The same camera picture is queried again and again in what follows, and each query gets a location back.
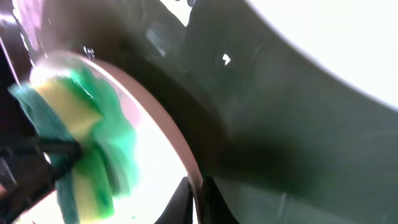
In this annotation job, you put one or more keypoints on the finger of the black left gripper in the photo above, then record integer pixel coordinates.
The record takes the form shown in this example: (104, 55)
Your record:
(69, 152)

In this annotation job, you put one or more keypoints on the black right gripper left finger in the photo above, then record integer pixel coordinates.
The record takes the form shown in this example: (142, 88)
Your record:
(179, 209)

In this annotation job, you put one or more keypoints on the white plate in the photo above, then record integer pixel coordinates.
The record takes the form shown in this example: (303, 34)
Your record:
(162, 155)

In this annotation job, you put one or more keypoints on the green yellow sponge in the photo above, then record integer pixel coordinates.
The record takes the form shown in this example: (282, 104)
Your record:
(75, 105)

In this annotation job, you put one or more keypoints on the dark grey serving tray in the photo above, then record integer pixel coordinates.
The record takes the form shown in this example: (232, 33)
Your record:
(284, 141)

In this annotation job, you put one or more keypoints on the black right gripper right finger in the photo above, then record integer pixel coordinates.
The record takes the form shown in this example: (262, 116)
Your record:
(215, 209)

